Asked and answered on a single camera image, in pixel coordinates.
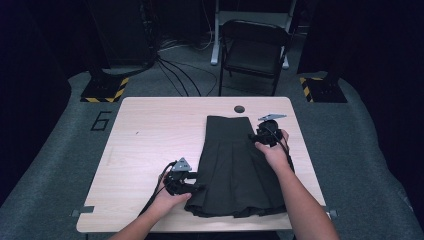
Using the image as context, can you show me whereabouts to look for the person's right hand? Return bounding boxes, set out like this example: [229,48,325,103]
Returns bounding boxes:
[254,129,292,175]

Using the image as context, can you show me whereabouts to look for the bundle of black floor cables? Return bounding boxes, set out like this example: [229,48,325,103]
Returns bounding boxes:
[155,54,218,98]

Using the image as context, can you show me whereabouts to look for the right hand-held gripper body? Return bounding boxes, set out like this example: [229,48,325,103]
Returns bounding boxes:
[249,113,288,148]

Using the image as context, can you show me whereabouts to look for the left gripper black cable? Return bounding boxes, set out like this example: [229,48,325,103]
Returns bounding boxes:
[137,160,178,217]

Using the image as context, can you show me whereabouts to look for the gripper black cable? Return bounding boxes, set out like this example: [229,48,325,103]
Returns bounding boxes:
[266,124,296,173]
[137,160,178,217]

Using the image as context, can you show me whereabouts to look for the white metal table frame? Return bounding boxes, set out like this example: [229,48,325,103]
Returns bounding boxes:
[210,0,298,70]

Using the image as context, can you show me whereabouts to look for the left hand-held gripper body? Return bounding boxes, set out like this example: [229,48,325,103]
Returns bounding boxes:
[163,157,201,197]

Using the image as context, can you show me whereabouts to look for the black folding chair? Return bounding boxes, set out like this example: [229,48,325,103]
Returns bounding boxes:
[218,19,294,97]

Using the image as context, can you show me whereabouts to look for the grey table edge bracket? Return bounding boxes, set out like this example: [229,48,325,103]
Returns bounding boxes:
[323,207,339,220]
[71,205,96,218]

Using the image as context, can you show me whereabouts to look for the dark pleated skirt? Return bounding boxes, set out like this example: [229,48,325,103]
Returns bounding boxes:
[184,114,296,219]

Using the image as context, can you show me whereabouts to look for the person's left hand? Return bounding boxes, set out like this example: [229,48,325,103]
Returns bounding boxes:
[149,172,193,219]

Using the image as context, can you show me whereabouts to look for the black hazard-striped stand base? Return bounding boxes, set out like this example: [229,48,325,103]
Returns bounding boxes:
[79,68,130,104]
[298,74,348,104]

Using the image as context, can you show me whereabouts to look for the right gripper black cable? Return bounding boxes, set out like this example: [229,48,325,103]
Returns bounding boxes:
[266,124,296,173]

